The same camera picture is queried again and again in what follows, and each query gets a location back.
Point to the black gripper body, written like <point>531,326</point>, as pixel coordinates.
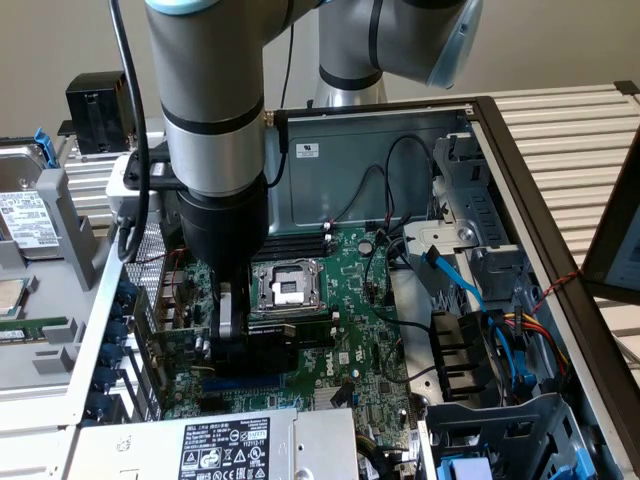
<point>225,230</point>

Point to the green GPU black fan shroud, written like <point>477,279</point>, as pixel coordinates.
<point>180,350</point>

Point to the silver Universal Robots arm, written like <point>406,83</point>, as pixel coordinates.
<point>210,75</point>

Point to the silver rear port block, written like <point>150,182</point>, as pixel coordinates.
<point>172,284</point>
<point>169,310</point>
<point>168,325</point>

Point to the silver CPU socket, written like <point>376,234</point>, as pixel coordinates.
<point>290,290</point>

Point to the blue expansion slot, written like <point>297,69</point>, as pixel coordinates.
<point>240,384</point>

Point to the black RAM slot white clips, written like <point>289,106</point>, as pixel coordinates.
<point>300,250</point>
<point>300,239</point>
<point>334,331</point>
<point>335,316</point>

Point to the installed green RAM stick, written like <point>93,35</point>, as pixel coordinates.
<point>315,332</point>

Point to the short black expansion slot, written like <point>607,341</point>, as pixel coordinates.
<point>211,405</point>

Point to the blue slot latch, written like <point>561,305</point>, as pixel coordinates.
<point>97,404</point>
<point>126,292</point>
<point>106,378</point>
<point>116,311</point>
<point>117,332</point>
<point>111,354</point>

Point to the white case sticker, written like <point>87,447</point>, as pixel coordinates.
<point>307,150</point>

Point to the silver chipset heatsink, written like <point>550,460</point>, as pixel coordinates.
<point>324,397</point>

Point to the green Dell motherboard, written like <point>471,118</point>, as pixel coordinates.
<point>360,310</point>

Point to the open grey PC case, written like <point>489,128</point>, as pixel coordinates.
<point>350,175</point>

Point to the silver coin battery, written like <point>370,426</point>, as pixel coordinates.
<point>366,247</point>

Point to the grey parts rack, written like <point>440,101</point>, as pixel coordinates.
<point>65,225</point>

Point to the silver power supply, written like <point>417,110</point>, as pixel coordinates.
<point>150,450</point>

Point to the black CPU cooler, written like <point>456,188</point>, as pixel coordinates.
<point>97,115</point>

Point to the blue disk carrier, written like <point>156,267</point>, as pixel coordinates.
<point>46,147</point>

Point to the silver hard disk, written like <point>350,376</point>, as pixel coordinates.
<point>25,215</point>

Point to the loose green RAM stick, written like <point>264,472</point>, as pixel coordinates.
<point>25,330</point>

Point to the silver CPU chip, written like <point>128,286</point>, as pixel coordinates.
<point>10,297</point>

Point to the black plastic fan shroud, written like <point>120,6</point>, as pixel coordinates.
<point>460,355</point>

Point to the metal disk bay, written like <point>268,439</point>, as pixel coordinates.
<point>480,200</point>

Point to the blue drive carrier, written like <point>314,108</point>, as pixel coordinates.
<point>465,470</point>

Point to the grey metal drive cage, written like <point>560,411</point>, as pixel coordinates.
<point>500,415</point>

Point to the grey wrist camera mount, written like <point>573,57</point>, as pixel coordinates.
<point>117,185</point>

